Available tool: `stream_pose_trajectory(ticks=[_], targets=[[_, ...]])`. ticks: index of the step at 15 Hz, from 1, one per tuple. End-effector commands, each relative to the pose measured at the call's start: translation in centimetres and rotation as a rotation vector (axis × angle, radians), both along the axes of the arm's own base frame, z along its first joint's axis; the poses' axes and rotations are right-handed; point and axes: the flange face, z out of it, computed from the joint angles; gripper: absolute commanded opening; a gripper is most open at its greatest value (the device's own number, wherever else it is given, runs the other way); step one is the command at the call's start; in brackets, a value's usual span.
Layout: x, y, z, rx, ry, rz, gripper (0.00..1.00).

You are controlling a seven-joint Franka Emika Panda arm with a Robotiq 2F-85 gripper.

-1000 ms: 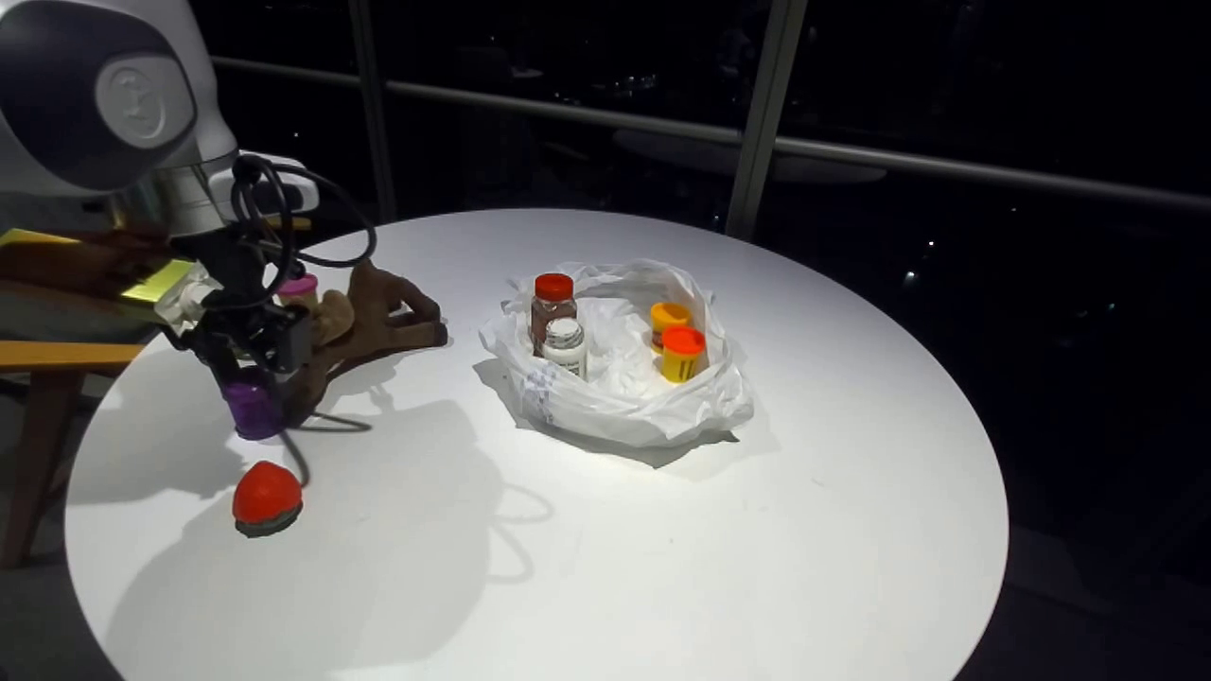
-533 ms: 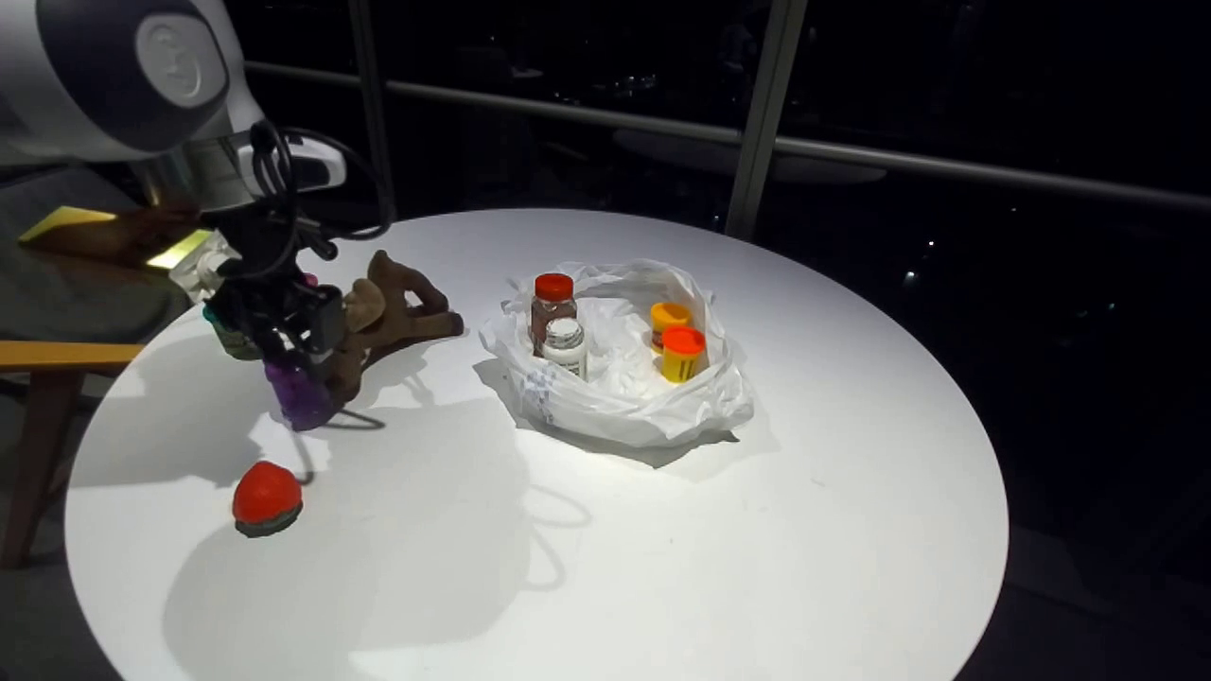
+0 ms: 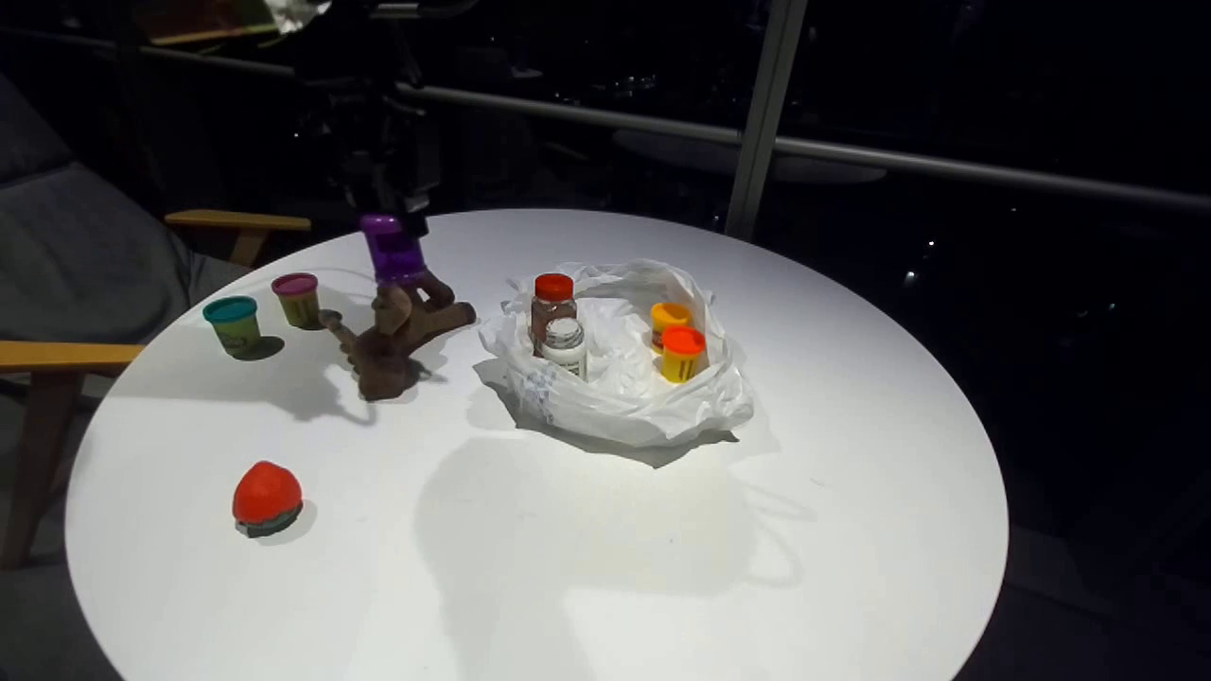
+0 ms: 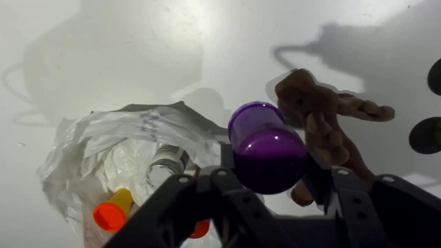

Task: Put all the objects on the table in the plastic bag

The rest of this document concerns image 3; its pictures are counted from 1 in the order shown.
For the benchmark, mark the grey horizontal window rail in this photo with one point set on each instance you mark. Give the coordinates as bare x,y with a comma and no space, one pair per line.
949,165

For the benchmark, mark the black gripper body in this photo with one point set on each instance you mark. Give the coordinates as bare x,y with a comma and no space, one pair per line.
399,174

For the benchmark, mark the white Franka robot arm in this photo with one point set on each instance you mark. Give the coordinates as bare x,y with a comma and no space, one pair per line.
344,60

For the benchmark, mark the brown plush toy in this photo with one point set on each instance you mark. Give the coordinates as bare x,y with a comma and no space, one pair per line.
399,334

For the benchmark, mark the teal lid dough tub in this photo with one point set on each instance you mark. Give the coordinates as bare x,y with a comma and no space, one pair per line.
232,323

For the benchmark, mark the grey window frame post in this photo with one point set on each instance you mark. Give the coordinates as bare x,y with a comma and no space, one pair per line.
762,113

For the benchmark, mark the purple dough tub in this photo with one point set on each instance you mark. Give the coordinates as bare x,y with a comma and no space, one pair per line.
393,252

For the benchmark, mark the pink lid dough tub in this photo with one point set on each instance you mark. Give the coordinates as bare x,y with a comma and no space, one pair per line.
301,299

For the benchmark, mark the white plastic bag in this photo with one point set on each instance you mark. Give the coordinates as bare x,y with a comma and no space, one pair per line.
619,392

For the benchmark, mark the red-capped shaker bottle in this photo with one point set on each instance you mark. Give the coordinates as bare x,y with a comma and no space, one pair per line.
565,343

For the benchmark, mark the red-orange lid dough tub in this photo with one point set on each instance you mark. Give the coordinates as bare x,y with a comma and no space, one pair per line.
681,354

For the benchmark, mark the orange lid dough tub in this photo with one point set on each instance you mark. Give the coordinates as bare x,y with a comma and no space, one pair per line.
668,314

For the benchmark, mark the brown bottle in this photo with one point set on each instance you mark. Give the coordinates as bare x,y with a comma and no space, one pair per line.
549,326

